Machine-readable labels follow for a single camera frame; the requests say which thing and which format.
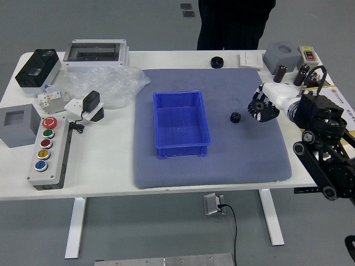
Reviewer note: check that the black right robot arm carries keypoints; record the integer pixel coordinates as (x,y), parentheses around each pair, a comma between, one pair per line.
(319,110)

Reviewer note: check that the person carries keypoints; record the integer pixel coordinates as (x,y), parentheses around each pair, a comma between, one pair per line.
(233,25)

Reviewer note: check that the grey five-button control box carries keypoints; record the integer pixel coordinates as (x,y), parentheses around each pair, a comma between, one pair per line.
(56,151)

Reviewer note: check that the grey two-button switch box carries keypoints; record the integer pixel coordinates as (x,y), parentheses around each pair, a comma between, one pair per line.
(308,55)

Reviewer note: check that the dark brown cylindrical capacitor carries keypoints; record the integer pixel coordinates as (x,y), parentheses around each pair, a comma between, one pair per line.
(300,78)
(312,79)
(280,74)
(304,68)

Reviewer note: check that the grey block with square hole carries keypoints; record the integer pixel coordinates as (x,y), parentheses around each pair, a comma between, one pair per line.
(16,135)

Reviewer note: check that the blue plastic box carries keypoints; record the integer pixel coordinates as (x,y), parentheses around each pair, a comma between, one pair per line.
(180,124)

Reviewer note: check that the small black gear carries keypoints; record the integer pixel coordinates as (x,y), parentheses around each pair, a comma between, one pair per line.
(236,117)

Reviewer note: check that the white circuit breaker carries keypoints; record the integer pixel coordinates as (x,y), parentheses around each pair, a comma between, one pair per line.
(52,100)

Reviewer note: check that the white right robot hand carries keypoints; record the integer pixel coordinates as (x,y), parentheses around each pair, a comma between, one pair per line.
(280,92)

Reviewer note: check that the yellow and white cardboard box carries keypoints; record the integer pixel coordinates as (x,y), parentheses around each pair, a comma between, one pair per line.
(341,97)

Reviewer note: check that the grey distribution box clear lid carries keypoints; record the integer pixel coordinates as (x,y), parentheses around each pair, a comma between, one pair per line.
(94,51)

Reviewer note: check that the white table leg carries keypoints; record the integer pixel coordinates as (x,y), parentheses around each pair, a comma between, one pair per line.
(75,230)
(273,221)

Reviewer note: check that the black socket base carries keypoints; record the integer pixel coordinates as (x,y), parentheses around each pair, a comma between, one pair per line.
(98,115)

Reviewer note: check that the big black gear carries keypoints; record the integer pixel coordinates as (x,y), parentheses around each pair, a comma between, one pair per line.
(256,109)

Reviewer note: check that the black power adapter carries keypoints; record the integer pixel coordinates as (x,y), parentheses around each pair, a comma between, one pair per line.
(91,101)

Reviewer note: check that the white wall switch panel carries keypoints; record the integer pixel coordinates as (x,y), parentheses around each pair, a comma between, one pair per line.
(251,60)

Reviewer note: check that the grey floor cover plate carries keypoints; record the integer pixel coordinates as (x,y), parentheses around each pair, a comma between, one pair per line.
(188,14)
(186,6)

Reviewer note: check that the black round threaded nut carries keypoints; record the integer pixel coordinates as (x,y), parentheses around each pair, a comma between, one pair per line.
(217,62)

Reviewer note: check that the silver floor socket box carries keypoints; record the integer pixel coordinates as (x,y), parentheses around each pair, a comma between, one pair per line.
(211,204)

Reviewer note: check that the black table height control panel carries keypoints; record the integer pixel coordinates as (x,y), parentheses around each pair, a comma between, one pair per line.
(306,190)

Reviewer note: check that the grey box with black lid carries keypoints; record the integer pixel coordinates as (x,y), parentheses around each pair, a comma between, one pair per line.
(36,69)

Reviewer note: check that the clear crumpled plastic bag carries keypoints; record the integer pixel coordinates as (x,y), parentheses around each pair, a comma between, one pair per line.
(111,80)

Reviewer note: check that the white socket plate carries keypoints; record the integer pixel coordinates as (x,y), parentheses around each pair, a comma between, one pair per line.
(72,105)

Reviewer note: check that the grey-blue foam mat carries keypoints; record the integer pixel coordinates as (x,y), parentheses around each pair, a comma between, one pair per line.
(235,166)

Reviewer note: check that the grey block with round hole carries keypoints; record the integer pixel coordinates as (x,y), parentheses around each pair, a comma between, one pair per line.
(277,60)

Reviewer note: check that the silver metal plate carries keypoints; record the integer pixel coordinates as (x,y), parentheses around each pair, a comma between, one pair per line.
(163,261)

